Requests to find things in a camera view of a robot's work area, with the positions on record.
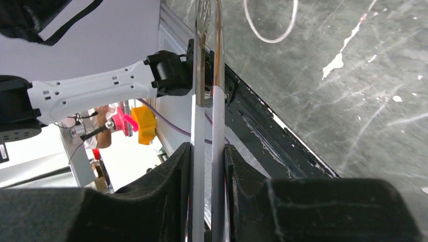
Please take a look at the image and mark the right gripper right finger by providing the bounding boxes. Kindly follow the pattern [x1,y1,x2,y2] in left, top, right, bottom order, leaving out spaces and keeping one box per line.
[225,146,423,241]

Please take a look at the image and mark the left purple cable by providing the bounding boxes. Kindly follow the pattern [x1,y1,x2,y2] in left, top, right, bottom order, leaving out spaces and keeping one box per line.
[137,98,231,146]

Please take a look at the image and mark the person in background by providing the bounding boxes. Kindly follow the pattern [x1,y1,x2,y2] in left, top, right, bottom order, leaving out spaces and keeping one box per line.
[60,105,116,150]

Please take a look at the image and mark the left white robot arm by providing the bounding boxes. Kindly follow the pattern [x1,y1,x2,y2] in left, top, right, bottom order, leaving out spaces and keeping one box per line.
[1,50,193,143]

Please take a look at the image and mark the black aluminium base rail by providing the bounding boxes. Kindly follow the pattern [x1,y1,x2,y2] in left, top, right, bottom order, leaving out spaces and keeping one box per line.
[155,2,340,178]

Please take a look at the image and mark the brown paper bag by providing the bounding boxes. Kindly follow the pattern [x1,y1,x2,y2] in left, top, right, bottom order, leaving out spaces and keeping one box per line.
[243,0,300,44]

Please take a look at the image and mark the orange and pink objects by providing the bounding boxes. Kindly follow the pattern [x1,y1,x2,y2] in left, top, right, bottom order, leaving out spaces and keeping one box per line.
[111,105,157,145]

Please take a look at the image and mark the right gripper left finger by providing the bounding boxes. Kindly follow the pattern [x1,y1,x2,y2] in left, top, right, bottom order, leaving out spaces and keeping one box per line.
[1,143,191,241]

